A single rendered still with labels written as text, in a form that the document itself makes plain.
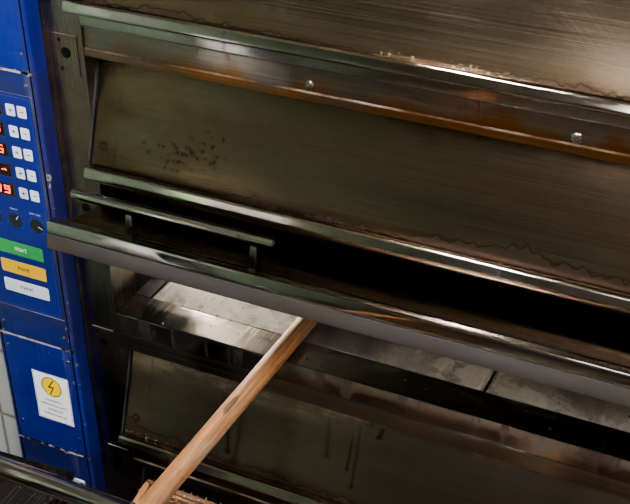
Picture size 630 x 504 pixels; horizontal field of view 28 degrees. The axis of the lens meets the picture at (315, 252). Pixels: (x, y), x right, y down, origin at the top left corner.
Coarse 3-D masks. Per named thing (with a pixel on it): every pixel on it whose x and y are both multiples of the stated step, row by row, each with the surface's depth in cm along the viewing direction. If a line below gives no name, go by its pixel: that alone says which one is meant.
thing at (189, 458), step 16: (304, 320) 196; (288, 336) 193; (304, 336) 195; (272, 352) 190; (288, 352) 191; (256, 368) 186; (272, 368) 187; (240, 384) 184; (256, 384) 184; (240, 400) 181; (224, 416) 178; (208, 432) 175; (224, 432) 177; (192, 448) 172; (208, 448) 174; (176, 464) 169; (192, 464) 170; (160, 480) 167; (176, 480) 168; (144, 496) 164; (160, 496) 165
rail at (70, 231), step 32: (64, 224) 178; (160, 256) 172; (192, 256) 171; (288, 288) 165; (320, 288) 164; (384, 320) 160; (416, 320) 158; (448, 320) 158; (512, 352) 154; (544, 352) 152
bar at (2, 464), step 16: (0, 464) 175; (16, 464) 174; (16, 480) 174; (32, 480) 172; (48, 480) 172; (64, 480) 172; (64, 496) 171; (80, 496) 170; (96, 496) 169; (112, 496) 169
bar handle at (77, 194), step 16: (80, 192) 180; (112, 208) 178; (128, 208) 177; (144, 208) 176; (128, 224) 178; (176, 224) 174; (192, 224) 173; (208, 224) 172; (240, 240) 170; (256, 240) 169; (272, 240) 168; (256, 256) 170
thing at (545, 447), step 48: (144, 336) 204; (192, 336) 199; (240, 336) 198; (336, 384) 190; (384, 384) 187; (432, 384) 187; (480, 432) 182; (528, 432) 178; (576, 432) 178; (624, 432) 178; (624, 480) 175
